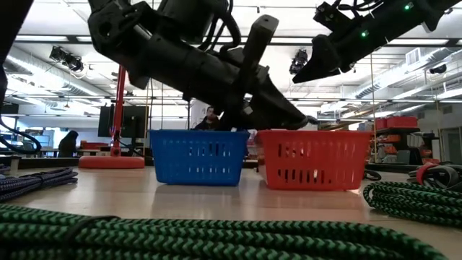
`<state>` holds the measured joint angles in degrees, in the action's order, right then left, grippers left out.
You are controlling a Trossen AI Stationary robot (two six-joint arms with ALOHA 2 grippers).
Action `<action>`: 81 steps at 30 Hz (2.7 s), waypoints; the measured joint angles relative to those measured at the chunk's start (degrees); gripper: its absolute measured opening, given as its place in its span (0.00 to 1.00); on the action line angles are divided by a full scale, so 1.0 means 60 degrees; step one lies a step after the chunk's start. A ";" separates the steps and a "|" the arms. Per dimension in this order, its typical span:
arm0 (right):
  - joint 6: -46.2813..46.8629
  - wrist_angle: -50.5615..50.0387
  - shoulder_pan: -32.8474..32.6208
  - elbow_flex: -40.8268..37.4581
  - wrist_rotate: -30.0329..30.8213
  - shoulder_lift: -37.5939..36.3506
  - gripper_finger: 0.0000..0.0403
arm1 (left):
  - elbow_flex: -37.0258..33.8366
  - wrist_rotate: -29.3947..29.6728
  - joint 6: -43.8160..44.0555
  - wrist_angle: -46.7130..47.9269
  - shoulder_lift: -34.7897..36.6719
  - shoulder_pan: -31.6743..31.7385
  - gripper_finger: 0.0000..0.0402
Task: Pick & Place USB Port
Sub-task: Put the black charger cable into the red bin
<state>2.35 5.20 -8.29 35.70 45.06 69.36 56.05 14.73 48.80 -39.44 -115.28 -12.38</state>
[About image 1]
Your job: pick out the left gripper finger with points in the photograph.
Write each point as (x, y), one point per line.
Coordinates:
(278, 112)

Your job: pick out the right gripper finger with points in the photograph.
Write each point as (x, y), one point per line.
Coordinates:
(323, 57)

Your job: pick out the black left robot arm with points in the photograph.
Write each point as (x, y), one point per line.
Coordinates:
(162, 54)

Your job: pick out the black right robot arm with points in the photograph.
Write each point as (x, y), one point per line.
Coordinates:
(397, 21)

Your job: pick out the black ceiling-mounted device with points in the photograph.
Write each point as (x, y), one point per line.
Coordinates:
(299, 61)
(66, 57)

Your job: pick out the person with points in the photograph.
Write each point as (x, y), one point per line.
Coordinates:
(68, 144)
(209, 122)

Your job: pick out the red plastic basket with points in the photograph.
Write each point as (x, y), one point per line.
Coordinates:
(314, 162)

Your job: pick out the red storage bin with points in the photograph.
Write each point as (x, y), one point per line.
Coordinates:
(402, 122)
(380, 124)

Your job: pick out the blue plastic basket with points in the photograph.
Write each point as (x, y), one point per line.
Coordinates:
(180, 160)

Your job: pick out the black computer monitor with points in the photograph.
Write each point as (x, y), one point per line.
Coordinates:
(135, 121)

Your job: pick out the black storage shelf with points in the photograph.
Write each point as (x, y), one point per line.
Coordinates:
(397, 130)

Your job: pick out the red desk lamp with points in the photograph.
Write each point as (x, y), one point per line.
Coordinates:
(112, 162)

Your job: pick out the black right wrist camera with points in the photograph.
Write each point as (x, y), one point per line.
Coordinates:
(332, 16)

